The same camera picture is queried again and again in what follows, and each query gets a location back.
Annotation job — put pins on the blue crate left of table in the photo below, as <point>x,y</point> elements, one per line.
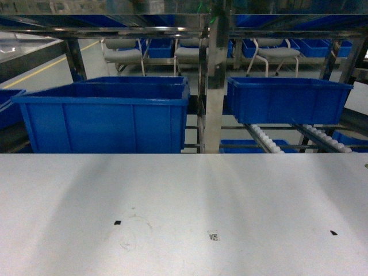
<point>106,118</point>

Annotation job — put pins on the grey office chair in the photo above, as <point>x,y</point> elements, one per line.
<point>266,49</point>

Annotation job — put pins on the blue crate right of post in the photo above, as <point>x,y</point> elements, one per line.
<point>262,100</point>

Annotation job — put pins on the steel rack upright post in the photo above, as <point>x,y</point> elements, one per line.
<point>217,65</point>

